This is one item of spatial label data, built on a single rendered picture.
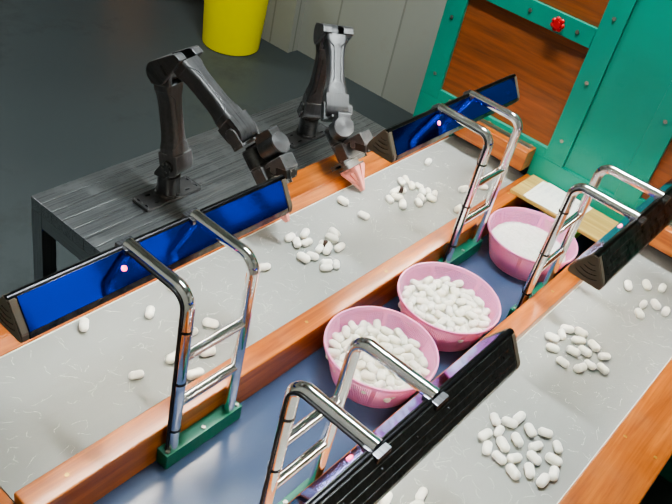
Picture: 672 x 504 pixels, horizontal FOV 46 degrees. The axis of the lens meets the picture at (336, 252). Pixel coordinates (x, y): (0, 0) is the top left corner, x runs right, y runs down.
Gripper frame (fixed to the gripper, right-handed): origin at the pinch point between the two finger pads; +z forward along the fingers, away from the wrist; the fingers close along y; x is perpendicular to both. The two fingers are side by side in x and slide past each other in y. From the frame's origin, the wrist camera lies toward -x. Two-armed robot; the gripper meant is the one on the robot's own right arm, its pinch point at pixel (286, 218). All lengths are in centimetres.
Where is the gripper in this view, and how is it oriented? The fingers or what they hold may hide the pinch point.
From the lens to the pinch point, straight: 202.3
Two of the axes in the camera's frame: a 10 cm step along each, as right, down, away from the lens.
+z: 4.4, 9.0, 0.7
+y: 6.4, -3.6, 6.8
